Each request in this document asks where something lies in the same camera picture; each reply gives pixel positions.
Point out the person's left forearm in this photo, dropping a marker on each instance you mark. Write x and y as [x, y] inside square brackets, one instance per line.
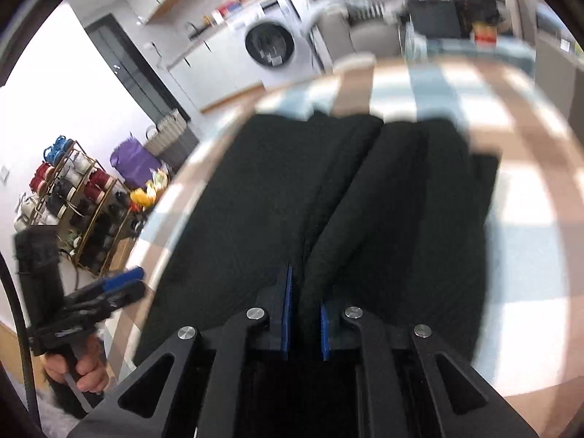
[50, 404]

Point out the grey sofa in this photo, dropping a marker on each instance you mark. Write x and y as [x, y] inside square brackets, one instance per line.
[360, 41]

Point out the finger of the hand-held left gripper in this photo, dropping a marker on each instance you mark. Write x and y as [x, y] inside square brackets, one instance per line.
[123, 276]
[127, 294]

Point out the white washing machine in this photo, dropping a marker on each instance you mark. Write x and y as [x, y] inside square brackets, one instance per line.
[269, 43]

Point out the person's left hand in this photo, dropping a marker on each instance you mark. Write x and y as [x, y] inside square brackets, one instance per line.
[89, 369]

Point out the black knit sweater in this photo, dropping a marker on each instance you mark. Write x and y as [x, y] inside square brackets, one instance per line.
[255, 200]

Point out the black screen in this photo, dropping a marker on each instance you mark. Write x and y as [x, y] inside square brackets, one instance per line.
[431, 18]

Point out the red small box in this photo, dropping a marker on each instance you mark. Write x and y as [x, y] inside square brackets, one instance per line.
[483, 32]

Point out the shoe rack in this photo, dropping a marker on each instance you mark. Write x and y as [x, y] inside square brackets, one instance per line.
[77, 200]

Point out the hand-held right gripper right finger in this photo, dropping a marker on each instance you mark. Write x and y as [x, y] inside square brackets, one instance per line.
[325, 333]

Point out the dark glass door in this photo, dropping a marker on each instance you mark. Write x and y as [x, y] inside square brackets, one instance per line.
[132, 68]

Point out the light grey cloth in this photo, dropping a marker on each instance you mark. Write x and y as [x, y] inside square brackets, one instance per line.
[326, 9]

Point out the yellow trash item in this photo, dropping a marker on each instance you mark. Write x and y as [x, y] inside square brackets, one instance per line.
[140, 196]

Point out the purple plastic bag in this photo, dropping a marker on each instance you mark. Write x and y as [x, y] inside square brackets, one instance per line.
[132, 164]

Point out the striped brown blue blanket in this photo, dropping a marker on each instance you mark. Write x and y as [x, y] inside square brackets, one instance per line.
[515, 191]

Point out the black white patterned pillow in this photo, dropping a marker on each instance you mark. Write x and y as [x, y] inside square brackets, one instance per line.
[372, 9]

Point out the white cabinet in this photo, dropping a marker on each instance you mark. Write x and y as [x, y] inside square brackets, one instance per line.
[214, 59]

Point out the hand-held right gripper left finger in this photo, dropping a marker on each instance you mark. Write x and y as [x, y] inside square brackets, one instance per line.
[287, 305]

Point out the woven laundry basket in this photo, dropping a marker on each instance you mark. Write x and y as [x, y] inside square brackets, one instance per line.
[171, 139]

